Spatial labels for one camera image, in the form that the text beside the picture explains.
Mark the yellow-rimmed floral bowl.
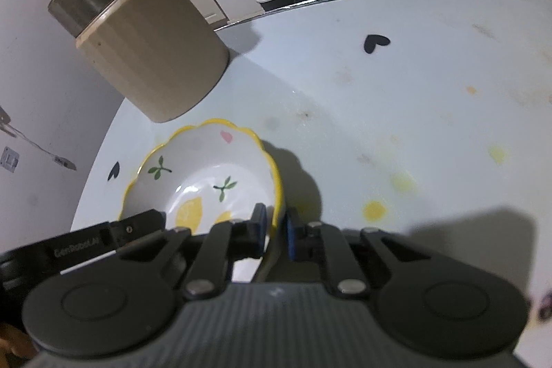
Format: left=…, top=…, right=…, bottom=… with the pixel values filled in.
left=118, top=118, right=285, bottom=285

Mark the beige thermos jug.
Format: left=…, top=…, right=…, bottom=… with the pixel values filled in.
left=47, top=0, right=229, bottom=124

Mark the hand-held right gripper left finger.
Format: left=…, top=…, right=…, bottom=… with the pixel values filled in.
left=116, top=203, right=266, bottom=300

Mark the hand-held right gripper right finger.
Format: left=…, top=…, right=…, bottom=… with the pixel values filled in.
left=285, top=208, right=436, bottom=296

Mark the white wall socket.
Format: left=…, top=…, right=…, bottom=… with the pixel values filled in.
left=0, top=147, right=20, bottom=172

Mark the person's left forearm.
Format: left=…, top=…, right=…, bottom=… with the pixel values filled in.
left=0, top=322, right=37, bottom=362

